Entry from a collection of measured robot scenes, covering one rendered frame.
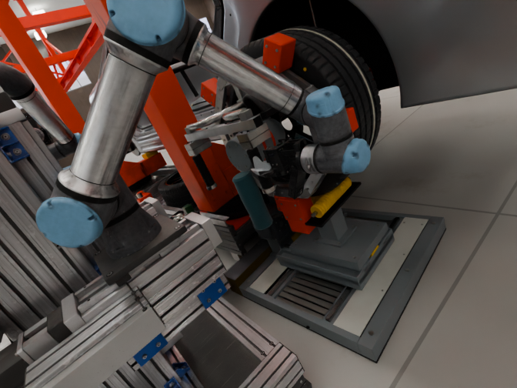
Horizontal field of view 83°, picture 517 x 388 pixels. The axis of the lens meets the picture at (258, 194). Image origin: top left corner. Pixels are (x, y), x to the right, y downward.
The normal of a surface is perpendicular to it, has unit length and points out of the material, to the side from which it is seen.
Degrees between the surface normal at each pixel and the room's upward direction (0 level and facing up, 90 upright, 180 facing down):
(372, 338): 0
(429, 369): 0
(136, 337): 90
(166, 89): 90
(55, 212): 95
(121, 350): 90
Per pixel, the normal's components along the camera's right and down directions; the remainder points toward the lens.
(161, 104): 0.65, 0.04
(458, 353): -0.38, -0.84
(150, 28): 0.21, 0.23
